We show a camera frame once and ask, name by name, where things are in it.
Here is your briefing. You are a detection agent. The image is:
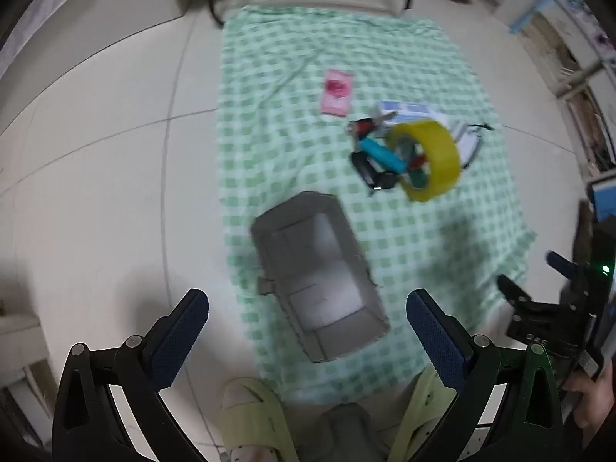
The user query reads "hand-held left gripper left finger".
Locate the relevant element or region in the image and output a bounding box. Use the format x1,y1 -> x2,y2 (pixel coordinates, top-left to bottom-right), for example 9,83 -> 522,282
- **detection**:
52,288 -> 210,462

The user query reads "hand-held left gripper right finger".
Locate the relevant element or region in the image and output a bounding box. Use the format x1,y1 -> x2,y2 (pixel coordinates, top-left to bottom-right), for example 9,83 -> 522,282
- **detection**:
405,289 -> 566,462

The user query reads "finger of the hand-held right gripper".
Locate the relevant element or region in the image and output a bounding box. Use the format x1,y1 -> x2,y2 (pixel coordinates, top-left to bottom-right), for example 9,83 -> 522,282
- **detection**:
546,249 -> 581,284
497,273 -> 536,315

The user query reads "grey storage box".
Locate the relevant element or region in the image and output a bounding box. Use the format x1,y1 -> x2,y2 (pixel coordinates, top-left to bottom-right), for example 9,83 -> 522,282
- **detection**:
250,191 -> 390,363

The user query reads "yellow tape roll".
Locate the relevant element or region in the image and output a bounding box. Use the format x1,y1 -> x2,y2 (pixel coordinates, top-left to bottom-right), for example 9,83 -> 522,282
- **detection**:
387,118 -> 462,204

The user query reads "black car key red emblem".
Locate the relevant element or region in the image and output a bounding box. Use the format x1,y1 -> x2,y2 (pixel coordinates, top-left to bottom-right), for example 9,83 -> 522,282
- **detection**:
345,110 -> 400,141

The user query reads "person's right hand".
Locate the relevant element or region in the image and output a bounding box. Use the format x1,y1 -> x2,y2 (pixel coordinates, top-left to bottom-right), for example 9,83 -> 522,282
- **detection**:
563,370 -> 616,429

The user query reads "light green slipper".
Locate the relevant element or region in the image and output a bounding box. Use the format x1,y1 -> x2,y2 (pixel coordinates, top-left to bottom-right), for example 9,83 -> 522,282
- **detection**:
219,378 -> 299,462
385,366 -> 458,462

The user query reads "black key fob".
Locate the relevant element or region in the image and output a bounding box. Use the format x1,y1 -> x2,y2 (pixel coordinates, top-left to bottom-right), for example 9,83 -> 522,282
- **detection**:
350,151 -> 400,196

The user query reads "cluttered shelf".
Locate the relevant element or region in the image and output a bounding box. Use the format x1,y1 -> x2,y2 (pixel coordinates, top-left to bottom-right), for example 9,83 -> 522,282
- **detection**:
522,0 -> 616,176

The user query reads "cyan lighter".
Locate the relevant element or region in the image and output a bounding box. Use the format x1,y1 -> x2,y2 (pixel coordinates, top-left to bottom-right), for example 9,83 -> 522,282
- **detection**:
362,138 -> 410,172

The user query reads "blue white bottle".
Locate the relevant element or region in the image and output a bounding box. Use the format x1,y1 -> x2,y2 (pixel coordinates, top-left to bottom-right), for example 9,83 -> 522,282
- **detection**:
374,100 -> 448,128

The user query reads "green checked cloth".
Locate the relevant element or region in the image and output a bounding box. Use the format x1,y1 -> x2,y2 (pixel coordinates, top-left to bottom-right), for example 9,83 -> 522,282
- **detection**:
215,5 -> 537,405

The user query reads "light blue board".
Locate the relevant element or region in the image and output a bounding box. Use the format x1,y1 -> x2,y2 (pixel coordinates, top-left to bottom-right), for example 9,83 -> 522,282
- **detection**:
509,0 -> 581,35

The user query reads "pink packet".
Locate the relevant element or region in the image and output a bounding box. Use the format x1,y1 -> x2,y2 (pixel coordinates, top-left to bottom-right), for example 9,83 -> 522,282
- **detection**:
320,69 -> 354,117

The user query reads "white sheet with pink print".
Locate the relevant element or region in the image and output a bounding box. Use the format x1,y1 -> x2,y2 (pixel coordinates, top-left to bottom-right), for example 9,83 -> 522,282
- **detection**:
0,0 -> 84,75

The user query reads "white card with black cord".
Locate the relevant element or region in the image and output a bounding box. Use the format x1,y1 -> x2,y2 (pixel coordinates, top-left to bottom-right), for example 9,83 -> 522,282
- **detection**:
450,122 -> 495,169

